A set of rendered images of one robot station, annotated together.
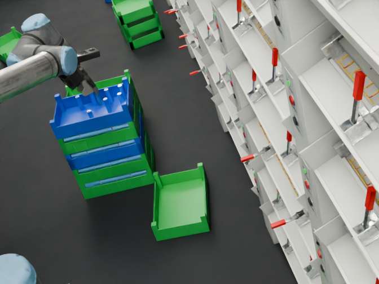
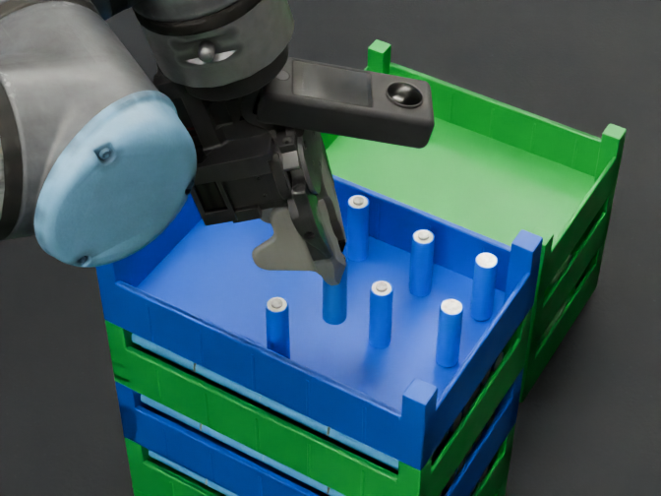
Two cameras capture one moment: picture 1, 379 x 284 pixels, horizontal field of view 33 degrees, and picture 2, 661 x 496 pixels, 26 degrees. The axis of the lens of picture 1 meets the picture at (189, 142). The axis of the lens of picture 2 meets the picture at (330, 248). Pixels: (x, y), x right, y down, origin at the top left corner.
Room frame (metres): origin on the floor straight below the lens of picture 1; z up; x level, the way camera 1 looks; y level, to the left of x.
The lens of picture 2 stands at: (1.40, -0.02, 1.21)
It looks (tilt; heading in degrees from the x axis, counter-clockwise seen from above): 45 degrees down; 24
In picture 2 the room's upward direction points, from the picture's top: straight up
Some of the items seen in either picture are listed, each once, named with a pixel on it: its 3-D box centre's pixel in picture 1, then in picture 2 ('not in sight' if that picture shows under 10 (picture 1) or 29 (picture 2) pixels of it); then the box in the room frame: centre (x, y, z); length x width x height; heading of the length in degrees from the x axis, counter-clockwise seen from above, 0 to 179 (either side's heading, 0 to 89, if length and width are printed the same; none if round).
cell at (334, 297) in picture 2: (97, 97); (334, 286); (2.06, 0.27, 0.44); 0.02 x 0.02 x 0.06
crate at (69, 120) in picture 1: (92, 107); (319, 279); (2.13, 0.32, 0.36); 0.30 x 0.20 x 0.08; 83
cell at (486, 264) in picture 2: (122, 92); (483, 287); (2.18, 0.19, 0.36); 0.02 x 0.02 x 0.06
